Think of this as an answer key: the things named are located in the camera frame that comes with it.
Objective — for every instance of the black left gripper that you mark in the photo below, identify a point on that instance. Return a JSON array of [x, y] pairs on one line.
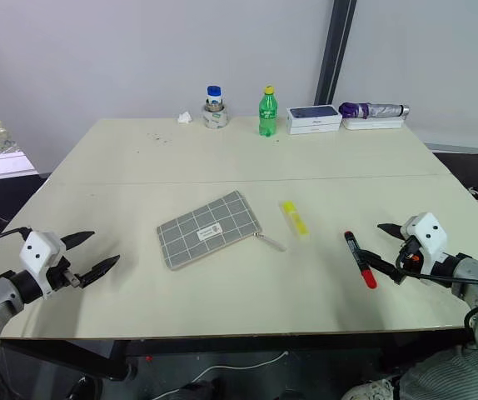
[[65, 277]]

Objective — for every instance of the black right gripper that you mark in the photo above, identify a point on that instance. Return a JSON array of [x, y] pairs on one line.
[[409, 258]]

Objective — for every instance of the grey checked pencil pouch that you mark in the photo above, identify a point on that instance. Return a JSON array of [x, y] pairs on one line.
[[205, 229]]

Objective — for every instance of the black red marker pen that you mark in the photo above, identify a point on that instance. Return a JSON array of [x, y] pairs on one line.
[[357, 254]]

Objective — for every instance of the yellow highlighter pen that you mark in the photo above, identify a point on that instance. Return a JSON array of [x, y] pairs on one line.
[[295, 220]]

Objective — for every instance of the flat white box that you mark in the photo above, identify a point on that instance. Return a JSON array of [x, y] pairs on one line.
[[372, 123]]

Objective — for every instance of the purple grey folded umbrella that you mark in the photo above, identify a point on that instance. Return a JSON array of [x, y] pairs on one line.
[[376, 110]]

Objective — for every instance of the striped grey cloth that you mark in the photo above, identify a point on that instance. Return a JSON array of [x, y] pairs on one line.
[[443, 375]]

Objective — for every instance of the white shoe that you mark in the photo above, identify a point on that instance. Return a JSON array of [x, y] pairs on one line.
[[370, 389]]

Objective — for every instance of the white phone box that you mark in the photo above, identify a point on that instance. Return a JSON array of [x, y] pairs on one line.
[[314, 121]]

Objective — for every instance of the crumpled white tissue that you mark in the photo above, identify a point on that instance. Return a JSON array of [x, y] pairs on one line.
[[184, 118]]

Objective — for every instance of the green soda bottle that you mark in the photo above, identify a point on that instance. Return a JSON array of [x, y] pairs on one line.
[[267, 114]]

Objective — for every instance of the white tape roll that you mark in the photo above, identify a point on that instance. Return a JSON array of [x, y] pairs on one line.
[[216, 118]]

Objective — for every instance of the white bottle blue cap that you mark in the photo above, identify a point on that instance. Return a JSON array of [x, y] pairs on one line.
[[215, 98]]

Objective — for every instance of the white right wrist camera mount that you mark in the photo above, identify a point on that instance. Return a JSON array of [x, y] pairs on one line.
[[428, 237]]

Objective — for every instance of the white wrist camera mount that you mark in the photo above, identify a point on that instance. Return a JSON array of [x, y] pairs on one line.
[[39, 252], [428, 237]]

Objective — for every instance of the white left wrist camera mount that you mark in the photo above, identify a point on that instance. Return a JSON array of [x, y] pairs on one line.
[[39, 252]]

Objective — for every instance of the black table frame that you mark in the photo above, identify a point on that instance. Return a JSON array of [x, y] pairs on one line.
[[97, 358]]

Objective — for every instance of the dark window frame post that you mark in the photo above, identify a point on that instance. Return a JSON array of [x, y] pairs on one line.
[[334, 50]]

